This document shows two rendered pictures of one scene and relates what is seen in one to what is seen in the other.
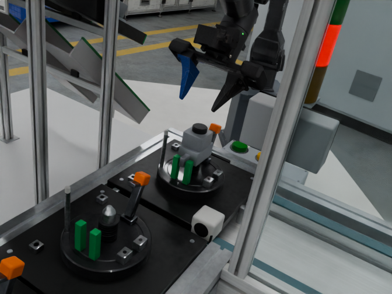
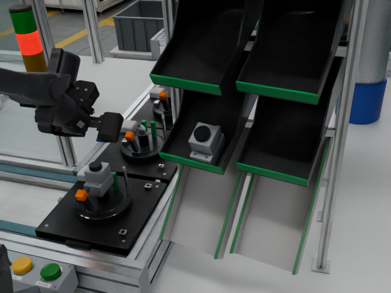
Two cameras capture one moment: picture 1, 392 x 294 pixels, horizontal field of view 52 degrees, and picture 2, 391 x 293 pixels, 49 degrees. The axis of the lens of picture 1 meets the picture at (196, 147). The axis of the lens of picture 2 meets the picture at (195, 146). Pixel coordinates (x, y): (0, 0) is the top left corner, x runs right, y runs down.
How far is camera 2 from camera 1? 1.56 m
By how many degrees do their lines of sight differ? 117
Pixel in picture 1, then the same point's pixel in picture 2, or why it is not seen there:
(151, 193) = (131, 183)
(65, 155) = (249, 267)
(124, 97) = (177, 195)
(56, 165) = not seen: hidden behind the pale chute
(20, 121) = not seen: outside the picture
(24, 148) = not seen: hidden behind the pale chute
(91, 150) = (231, 285)
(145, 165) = (144, 204)
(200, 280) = (92, 153)
